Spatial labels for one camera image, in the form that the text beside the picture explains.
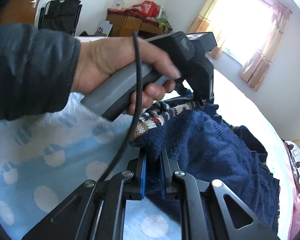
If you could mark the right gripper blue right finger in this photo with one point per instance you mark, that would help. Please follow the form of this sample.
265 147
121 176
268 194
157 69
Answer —
209 210

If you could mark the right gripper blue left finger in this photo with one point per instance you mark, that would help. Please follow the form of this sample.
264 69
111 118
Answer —
95 210

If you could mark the navy patterned knit sweater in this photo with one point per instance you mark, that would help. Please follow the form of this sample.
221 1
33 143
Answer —
208 148

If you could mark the person's left hand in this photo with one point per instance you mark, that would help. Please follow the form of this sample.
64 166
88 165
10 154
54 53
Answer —
99 60

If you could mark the left window curtain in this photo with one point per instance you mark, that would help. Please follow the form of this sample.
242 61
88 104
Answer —
221 17

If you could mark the window curtain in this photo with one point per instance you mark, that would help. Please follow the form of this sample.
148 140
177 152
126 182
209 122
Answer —
221 17
255 70

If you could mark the green plant on desk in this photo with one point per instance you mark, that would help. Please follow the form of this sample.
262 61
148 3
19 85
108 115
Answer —
164 23

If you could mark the red bag on desk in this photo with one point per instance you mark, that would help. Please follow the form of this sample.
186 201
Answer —
147 9

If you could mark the right window curtain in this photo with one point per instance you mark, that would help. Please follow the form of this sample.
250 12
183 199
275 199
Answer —
255 70

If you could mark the brown wooden desk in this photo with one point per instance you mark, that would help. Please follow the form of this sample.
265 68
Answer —
124 23

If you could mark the white paper bag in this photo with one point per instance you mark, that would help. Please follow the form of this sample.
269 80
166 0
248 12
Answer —
103 29

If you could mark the patterned pillow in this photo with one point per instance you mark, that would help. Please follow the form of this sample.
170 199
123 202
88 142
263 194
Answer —
293 152

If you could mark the black folding chair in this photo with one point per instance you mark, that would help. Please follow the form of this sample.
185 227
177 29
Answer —
60 15

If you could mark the dark blue jacket sleeve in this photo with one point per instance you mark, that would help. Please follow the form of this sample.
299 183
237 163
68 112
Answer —
37 68

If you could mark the brown wooden door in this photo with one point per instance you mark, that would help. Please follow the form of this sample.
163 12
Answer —
19 11

